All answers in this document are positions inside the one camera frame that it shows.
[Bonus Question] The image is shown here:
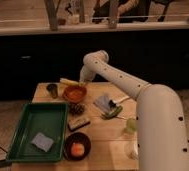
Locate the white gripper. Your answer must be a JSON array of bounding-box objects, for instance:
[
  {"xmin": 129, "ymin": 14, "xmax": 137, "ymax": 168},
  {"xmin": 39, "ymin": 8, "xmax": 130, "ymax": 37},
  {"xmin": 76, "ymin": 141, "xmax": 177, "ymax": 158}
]
[{"xmin": 79, "ymin": 66, "xmax": 96, "ymax": 82}]

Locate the green plastic tray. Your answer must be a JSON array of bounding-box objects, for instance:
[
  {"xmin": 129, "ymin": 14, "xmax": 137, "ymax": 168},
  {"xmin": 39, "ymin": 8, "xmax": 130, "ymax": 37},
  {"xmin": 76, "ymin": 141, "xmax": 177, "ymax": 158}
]
[{"xmin": 6, "ymin": 103, "xmax": 68, "ymax": 163}]

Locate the dark brown bowl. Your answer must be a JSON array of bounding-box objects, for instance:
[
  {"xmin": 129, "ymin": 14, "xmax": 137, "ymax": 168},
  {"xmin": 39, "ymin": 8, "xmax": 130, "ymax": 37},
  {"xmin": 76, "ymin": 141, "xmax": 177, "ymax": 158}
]
[{"xmin": 64, "ymin": 132, "xmax": 91, "ymax": 161}]

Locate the pine cone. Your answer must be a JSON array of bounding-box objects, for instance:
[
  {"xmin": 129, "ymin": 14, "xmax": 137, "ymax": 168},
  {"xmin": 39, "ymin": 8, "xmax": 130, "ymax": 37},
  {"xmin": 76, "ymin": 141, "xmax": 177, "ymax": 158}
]
[{"xmin": 69, "ymin": 103, "xmax": 85, "ymax": 115}]

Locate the white plastic spoon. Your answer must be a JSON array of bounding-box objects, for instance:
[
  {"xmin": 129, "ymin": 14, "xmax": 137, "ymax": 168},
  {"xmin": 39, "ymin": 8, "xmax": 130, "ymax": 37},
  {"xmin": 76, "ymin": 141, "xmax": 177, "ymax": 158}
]
[{"xmin": 109, "ymin": 96, "xmax": 130, "ymax": 107}]

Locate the white cup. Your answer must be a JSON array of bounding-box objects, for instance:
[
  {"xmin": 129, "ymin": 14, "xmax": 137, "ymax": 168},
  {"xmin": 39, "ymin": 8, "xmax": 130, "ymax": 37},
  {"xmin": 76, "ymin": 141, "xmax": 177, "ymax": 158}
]
[{"xmin": 130, "ymin": 142, "xmax": 139, "ymax": 160}]

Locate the orange fruit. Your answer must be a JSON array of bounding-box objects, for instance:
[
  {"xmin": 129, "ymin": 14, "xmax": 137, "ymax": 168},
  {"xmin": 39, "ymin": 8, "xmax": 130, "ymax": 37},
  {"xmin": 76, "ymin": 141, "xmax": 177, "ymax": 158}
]
[{"xmin": 71, "ymin": 143, "xmax": 85, "ymax": 157}]

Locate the dark metal cup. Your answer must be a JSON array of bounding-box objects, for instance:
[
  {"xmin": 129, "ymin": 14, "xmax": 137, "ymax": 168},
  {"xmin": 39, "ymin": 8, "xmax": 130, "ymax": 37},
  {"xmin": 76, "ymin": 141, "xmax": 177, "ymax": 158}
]
[{"xmin": 46, "ymin": 83, "xmax": 58, "ymax": 99}]

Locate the green vegetable toy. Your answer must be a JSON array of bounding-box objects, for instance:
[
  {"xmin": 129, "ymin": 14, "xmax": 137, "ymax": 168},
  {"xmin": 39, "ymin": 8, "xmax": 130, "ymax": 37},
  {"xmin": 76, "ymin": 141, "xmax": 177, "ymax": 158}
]
[{"xmin": 101, "ymin": 106, "xmax": 123, "ymax": 120}]

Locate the green plastic cup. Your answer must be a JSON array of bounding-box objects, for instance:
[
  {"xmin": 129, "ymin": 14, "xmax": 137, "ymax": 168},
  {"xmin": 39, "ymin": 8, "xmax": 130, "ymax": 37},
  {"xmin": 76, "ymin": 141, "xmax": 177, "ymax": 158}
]
[{"xmin": 124, "ymin": 118, "xmax": 137, "ymax": 134}]

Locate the red bowl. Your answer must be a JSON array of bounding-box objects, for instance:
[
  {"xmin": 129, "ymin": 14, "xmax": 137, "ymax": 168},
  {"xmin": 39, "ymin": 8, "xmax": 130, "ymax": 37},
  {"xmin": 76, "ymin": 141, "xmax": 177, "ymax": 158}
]
[{"xmin": 63, "ymin": 86, "xmax": 87, "ymax": 103}]

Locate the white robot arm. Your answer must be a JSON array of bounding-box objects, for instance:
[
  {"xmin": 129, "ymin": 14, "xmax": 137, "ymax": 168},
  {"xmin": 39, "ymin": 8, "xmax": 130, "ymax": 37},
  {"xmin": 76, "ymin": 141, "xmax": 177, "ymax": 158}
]
[{"xmin": 80, "ymin": 50, "xmax": 189, "ymax": 171}]

